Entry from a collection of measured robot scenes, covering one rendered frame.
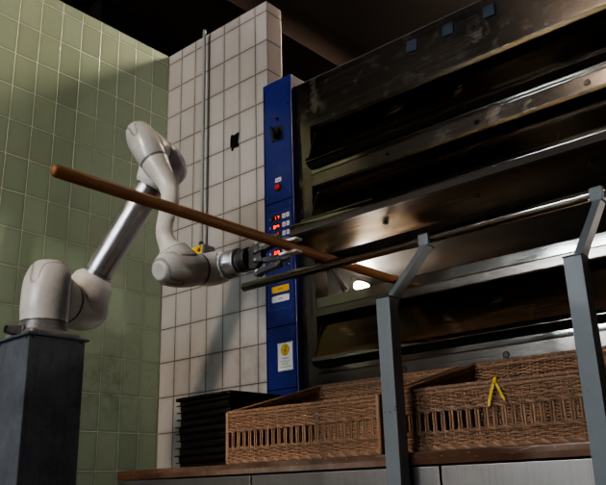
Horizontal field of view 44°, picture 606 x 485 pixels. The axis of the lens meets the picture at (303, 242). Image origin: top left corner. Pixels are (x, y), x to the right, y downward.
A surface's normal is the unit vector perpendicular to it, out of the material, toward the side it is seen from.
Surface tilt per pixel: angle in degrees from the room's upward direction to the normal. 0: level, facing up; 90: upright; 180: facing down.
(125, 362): 90
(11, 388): 90
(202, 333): 90
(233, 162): 90
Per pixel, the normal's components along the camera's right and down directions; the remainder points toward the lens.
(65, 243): 0.76, -0.22
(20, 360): -0.67, -0.22
